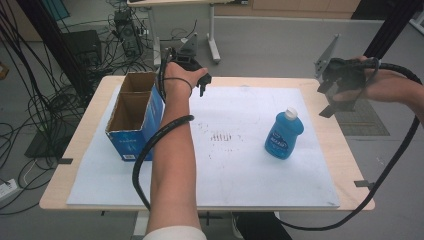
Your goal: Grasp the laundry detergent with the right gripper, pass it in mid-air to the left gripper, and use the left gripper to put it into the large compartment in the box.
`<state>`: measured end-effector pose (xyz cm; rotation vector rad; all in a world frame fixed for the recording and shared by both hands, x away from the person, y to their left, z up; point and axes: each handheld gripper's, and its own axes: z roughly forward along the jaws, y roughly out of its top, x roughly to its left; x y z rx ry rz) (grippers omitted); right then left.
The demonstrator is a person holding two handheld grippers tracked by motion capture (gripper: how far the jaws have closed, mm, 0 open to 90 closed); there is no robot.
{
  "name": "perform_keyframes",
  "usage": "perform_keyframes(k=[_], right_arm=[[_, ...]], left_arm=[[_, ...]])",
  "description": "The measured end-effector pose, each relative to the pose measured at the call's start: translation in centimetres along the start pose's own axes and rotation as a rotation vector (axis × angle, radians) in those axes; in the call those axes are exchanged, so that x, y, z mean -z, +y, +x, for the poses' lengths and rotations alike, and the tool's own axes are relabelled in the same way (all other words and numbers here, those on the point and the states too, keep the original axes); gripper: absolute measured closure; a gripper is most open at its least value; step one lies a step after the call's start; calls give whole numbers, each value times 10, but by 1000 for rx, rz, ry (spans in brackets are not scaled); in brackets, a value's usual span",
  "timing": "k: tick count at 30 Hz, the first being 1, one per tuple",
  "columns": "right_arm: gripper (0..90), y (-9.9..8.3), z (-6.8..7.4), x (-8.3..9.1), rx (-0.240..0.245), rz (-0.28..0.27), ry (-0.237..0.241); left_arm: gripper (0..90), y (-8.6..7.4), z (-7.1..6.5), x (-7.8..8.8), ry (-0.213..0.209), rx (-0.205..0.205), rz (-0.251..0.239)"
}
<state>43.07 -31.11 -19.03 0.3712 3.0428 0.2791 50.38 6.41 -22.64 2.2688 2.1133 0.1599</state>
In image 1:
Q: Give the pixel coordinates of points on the black metal stand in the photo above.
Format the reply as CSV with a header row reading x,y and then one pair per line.
x,y
56,43
390,26

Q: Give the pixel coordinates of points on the person's dark trouser leg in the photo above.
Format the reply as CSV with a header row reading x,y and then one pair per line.
x,y
263,228

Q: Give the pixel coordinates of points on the person's white left sleeve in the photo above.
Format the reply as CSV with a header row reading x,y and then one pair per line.
x,y
175,234

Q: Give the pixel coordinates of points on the white table mat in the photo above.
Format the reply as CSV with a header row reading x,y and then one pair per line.
x,y
233,173

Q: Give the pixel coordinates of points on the small black table clip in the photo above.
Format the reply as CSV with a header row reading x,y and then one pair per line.
x,y
364,184
65,161

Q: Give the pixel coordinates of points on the black computer case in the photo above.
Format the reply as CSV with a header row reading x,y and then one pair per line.
x,y
81,46

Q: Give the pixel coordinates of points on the light wooden table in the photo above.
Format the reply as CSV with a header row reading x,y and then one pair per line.
x,y
336,156

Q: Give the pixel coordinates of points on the white background desk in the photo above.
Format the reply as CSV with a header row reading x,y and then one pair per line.
x,y
213,40

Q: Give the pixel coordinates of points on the person's left hand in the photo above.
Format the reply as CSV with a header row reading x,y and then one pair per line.
x,y
176,78

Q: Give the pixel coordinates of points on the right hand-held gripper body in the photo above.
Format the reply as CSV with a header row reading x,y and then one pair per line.
x,y
346,76

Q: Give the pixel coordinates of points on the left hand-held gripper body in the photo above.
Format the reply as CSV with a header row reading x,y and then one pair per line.
x,y
188,60

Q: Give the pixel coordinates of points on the white power strip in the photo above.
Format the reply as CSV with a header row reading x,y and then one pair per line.
x,y
7,190

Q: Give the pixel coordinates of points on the blue cardboard box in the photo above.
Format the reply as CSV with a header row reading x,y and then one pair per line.
x,y
133,110

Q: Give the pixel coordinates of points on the blue bottle with white cap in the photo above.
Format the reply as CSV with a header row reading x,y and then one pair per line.
x,y
283,135

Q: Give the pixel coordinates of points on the person's right hand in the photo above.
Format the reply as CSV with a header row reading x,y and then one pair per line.
x,y
383,86

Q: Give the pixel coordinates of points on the black device on floor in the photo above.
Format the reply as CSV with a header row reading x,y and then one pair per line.
x,y
127,33

